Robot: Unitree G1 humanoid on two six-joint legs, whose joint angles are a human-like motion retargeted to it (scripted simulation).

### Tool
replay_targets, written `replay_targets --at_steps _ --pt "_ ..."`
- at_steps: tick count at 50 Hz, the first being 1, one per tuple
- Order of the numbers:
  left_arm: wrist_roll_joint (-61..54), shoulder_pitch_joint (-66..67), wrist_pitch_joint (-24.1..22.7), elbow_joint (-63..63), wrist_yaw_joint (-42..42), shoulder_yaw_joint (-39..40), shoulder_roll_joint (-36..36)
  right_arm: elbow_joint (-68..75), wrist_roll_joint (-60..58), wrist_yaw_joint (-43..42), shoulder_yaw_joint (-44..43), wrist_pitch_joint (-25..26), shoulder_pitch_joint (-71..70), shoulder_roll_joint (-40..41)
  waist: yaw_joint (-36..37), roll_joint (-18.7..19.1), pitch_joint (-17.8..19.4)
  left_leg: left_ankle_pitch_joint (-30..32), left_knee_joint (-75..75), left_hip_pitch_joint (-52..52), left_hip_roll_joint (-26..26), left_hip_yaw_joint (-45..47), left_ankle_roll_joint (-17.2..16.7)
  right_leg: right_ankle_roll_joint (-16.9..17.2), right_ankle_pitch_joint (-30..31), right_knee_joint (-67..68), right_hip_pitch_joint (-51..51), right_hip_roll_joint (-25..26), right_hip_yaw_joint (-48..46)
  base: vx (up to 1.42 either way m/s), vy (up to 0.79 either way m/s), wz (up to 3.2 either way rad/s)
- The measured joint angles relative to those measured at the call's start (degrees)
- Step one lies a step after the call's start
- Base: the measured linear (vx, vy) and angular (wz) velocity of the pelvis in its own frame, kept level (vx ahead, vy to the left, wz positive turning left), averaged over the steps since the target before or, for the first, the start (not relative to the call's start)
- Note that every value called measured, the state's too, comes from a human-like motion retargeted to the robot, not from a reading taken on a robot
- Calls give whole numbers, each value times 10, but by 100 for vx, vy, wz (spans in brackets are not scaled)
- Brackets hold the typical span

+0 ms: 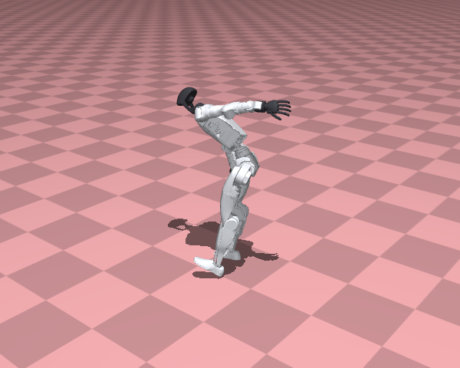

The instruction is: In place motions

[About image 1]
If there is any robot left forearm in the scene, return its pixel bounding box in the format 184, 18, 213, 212
222, 100, 262, 114

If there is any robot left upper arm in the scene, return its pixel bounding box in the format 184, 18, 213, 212
195, 105, 235, 122

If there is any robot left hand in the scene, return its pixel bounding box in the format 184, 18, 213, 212
255, 100, 291, 120

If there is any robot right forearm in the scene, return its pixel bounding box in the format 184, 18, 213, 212
225, 150, 237, 170

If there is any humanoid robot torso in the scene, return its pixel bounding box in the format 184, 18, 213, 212
197, 104, 259, 175

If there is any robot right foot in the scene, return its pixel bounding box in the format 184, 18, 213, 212
214, 249, 241, 260

